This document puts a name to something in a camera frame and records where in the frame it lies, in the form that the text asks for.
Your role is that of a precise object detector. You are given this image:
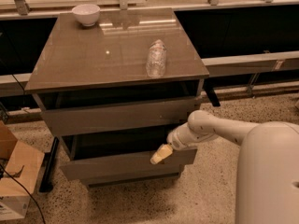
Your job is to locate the black leg behind cabinet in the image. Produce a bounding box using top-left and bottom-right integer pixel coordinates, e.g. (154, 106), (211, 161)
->
(204, 82), (221, 107)

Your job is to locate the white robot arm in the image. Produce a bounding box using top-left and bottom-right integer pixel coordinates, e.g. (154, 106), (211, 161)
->
(150, 110), (299, 224)

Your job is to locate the black left floor bar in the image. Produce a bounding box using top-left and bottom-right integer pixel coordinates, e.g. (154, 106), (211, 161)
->
(39, 137), (59, 193)

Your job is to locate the grey three-drawer cabinet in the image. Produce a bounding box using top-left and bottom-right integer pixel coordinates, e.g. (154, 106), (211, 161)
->
(24, 7), (210, 189)

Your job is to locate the brown cardboard box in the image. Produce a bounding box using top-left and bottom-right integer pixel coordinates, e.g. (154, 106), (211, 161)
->
(0, 121), (45, 221)

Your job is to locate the black cable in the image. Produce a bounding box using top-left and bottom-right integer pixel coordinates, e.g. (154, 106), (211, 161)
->
(0, 163), (47, 224)

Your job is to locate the grey top drawer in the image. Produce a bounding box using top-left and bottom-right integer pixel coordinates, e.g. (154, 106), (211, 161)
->
(42, 98), (198, 136)

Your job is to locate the clear plastic water bottle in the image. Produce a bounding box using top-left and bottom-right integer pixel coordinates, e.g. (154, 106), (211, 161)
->
(146, 39), (167, 78)

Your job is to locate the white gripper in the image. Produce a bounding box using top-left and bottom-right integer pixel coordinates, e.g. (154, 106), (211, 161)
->
(150, 125), (191, 164)

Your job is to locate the grey horizontal rail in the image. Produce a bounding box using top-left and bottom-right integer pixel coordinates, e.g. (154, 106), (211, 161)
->
(0, 50), (299, 97)

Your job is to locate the white ceramic bowl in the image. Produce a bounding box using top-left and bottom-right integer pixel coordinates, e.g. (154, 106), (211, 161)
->
(72, 4), (100, 27)

